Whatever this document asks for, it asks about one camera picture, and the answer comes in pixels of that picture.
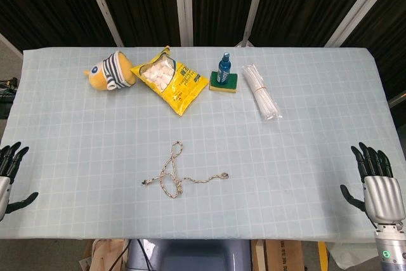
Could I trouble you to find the white frame post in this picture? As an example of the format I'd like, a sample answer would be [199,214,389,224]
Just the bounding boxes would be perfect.
[236,0,270,48]
[324,0,391,48]
[173,0,194,47]
[80,0,124,47]

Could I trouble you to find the beige paper bag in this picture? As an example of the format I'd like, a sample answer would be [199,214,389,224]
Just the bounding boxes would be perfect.
[79,239,129,271]

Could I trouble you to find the brown cardboard box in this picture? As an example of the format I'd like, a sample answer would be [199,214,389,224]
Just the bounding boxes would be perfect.
[250,239,303,271]

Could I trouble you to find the beige speckled braided rope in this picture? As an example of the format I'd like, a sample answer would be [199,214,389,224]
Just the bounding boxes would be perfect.
[141,140,230,199]

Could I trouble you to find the yellow plush toy striped band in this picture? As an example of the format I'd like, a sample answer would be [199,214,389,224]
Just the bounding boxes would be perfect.
[83,50,135,91]

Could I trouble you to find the pack of clear straws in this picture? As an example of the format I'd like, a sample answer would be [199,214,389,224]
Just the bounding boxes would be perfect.
[242,63,284,123]

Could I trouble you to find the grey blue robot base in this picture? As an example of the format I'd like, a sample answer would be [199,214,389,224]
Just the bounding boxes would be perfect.
[126,238,254,271]

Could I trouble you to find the yellow bag of white candy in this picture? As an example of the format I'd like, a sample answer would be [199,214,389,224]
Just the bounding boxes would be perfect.
[129,46,204,117]

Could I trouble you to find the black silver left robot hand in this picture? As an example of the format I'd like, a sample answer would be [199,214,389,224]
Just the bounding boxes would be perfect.
[0,142,39,221]

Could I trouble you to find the light blue checkered tablecloth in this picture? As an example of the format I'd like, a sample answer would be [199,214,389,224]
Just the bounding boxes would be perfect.
[0,46,406,242]

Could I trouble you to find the green yellow sponge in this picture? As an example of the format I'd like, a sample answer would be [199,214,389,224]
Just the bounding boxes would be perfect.
[209,70,239,95]

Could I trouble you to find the blue spray bottle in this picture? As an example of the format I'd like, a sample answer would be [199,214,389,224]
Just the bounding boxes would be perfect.
[216,51,233,83]

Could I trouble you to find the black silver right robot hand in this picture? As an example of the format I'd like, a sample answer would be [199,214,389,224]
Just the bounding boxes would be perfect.
[340,142,404,225]

